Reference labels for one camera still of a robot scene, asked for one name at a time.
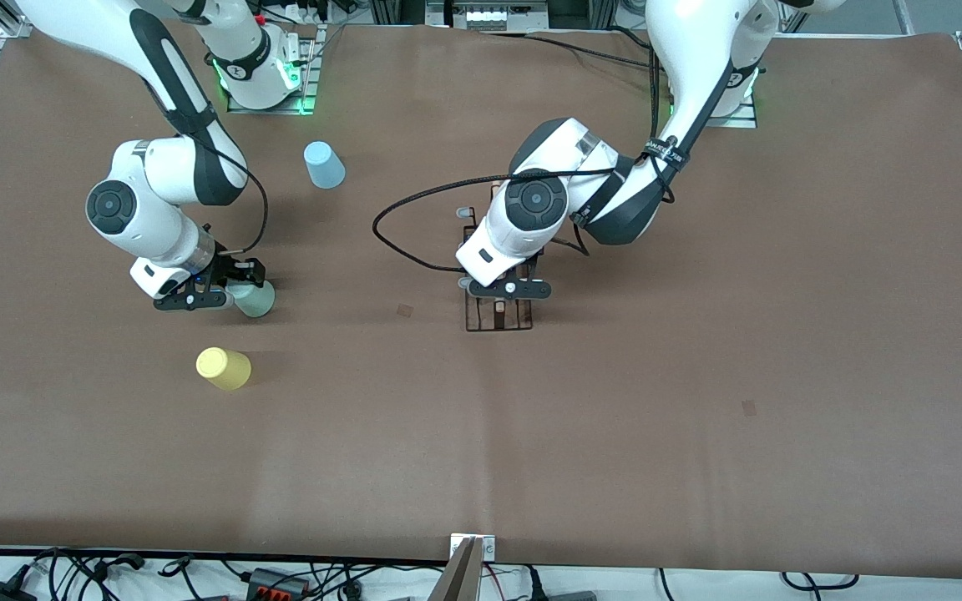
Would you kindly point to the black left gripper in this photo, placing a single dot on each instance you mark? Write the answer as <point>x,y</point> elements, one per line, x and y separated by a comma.
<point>499,317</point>

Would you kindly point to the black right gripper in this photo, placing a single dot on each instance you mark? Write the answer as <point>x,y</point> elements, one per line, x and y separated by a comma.
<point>225,269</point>

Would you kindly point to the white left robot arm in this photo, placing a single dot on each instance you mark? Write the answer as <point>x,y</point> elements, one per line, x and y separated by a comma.
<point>690,50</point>

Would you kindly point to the black power adapter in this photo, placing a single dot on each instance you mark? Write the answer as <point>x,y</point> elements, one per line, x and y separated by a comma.
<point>1,593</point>

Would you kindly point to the small metal edge bracket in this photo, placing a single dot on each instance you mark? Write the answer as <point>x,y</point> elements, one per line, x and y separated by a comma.
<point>488,547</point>

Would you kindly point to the brown table cover mat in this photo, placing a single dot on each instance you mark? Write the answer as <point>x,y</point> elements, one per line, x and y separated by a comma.
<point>698,334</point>

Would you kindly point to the light blue plastic cup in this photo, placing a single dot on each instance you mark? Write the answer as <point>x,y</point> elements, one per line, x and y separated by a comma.
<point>324,167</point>

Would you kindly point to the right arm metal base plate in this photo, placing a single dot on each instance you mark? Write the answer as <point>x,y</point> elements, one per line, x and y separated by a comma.
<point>311,75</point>

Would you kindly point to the yellow plastic cup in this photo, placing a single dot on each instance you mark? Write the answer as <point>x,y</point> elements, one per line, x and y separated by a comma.
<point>226,370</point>

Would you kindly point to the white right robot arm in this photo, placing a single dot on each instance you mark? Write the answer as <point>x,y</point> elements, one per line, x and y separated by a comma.
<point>126,229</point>

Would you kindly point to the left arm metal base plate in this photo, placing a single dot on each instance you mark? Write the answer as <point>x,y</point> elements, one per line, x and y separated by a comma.
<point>715,122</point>

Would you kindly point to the grey metal post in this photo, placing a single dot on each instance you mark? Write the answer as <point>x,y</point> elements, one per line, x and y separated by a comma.
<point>458,584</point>

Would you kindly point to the white labelled control box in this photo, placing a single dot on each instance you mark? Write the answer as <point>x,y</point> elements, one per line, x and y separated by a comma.
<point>489,15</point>

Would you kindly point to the pale green plastic cup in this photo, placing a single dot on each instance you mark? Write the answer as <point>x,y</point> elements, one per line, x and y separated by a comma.
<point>257,302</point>

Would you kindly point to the black orange connector block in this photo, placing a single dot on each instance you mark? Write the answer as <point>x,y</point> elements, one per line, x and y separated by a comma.
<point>276,583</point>

